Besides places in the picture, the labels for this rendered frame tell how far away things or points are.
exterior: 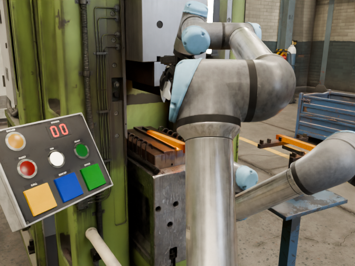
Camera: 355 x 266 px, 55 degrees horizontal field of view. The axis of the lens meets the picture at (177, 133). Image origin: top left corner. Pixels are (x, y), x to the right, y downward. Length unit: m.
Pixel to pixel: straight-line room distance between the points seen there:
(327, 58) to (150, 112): 8.88
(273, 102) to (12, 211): 0.75
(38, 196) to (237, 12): 1.25
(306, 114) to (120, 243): 4.11
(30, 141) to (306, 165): 0.78
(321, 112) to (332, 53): 5.32
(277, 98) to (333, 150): 0.34
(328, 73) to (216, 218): 9.99
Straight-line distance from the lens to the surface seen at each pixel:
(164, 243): 1.57
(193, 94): 0.58
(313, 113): 5.33
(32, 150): 1.10
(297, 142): 1.71
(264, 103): 0.61
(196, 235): 0.57
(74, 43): 1.39
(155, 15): 1.37
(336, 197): 1.86
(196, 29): 0.96
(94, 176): 1.17
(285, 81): 0.64
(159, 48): 1.37
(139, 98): 1.89
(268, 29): 9.72
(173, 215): 1.52
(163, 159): 1.47
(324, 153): 0.92
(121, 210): 1.64
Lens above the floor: 1.45
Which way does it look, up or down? 15 degrees down
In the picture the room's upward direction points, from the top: 1 degrees clockwise
